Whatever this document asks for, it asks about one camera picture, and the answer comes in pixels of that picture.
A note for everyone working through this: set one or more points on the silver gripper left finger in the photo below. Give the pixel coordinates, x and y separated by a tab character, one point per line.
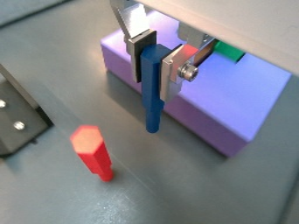
139	35

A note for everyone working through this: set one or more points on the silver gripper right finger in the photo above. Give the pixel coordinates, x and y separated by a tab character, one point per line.
181	64

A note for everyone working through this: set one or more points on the red hexagonal peg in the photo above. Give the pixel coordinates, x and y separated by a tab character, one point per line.
90	147

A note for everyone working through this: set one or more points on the green block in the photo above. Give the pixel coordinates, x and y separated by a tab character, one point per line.
227	50

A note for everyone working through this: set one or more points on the black angle bracket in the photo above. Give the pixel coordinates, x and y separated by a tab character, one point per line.
23	119

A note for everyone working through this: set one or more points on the blue hexagonal peg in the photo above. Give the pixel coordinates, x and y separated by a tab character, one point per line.
151	59

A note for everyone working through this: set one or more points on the purple rectangular base block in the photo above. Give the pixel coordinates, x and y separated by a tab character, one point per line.
225	105

